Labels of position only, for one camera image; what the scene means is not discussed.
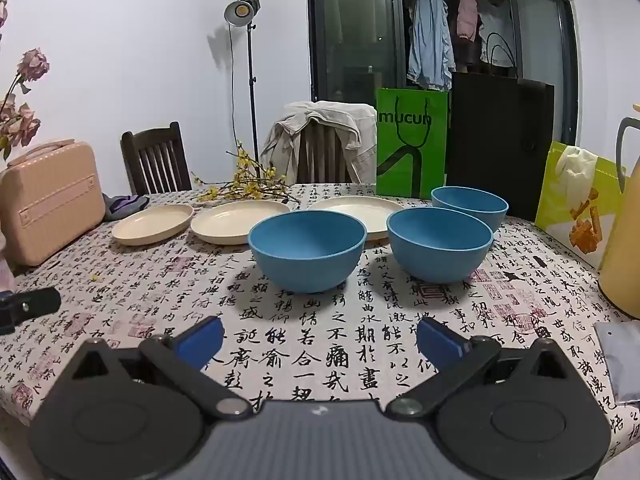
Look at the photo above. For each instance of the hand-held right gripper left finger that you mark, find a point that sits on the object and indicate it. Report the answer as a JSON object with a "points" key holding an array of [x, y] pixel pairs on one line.
{"points": [[202, 342]]}

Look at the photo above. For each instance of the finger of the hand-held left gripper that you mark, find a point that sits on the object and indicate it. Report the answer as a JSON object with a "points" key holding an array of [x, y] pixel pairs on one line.
{"points": [[35, 306]]}

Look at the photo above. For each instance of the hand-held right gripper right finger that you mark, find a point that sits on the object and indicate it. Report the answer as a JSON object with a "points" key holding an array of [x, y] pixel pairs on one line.
{"points": [[440, 342]]}

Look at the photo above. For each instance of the blue bowl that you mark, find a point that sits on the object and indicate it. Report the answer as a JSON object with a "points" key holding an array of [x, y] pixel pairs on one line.
{"points": [[305, 250], [435, 245], [470, 205]]}

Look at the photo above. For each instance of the calligraphy printed tablecloth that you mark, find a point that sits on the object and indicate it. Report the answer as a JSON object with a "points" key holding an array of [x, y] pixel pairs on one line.
{"points": [[300, 320]]}

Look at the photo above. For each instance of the pink hard-shell suitcase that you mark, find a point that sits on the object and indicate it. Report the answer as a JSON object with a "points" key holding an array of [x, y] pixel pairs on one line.
{"points": [[50, 205]]}

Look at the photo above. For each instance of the small cream plate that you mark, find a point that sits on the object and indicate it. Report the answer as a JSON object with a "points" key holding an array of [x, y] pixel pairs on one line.
{"points": [[150, 225]]}

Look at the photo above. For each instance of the grey purple cloth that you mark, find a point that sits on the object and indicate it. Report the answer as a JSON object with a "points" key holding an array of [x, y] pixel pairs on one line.
{"points": [[125, 206]]}

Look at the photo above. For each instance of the yellow blossom branch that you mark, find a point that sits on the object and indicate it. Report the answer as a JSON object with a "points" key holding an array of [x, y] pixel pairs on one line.
{"points": [[250, 187]]}

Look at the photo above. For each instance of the yellow-green snack bag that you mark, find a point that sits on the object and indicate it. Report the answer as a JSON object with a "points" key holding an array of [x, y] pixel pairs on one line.
{"points": [[560, 220]]}

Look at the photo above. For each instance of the green paper bag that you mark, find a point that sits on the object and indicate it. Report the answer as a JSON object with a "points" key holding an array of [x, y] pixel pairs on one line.
{"points": [[435, 160]]}

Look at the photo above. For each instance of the grey flat object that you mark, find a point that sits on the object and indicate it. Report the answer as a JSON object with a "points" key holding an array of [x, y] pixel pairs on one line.
{"points": [[622, 360]]}

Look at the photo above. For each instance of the dark wooden chair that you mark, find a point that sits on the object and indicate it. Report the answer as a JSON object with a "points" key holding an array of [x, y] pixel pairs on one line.
{"points": [[155, 155]]}

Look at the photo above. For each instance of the black paper bag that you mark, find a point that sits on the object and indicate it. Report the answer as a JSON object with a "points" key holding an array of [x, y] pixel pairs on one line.
{"points": [[500, 150]]}

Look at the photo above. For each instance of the yellow thermos jug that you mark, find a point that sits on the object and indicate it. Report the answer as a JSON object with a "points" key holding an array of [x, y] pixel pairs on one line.
{"points": [[625, 240]]}

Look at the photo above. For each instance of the wooden chair under jacket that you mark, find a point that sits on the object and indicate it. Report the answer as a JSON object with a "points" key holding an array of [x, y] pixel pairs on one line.
{"points": [[320, 155]]}

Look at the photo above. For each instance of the pink artificial flowers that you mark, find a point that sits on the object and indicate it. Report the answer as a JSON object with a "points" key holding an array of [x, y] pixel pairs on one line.
{"points": [[32, 65]]}

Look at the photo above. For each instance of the chair with beige jacket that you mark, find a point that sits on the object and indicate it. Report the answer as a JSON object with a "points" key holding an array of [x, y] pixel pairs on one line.
{"points": [[340, 120]]}

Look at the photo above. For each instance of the light blue hanging shirt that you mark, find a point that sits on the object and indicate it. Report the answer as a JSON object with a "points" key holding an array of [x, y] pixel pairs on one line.
{"points": [[430, 35]]}

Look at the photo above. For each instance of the white hanging garment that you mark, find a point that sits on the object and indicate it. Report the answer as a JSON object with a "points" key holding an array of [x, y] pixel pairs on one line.
{"points": [[495, 35]]}

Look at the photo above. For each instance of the dark sliding glass door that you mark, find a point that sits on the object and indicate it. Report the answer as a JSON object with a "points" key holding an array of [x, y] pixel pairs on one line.
{"points": [[350, 35]]}

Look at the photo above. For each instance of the pink hanging garment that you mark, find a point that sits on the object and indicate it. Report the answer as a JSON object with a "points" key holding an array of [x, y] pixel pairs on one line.
{"points": [[467, 15]]}

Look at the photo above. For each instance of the studio light on stand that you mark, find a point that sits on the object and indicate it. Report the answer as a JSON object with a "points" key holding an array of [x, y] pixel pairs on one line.
{"points": [[240, 10]]}

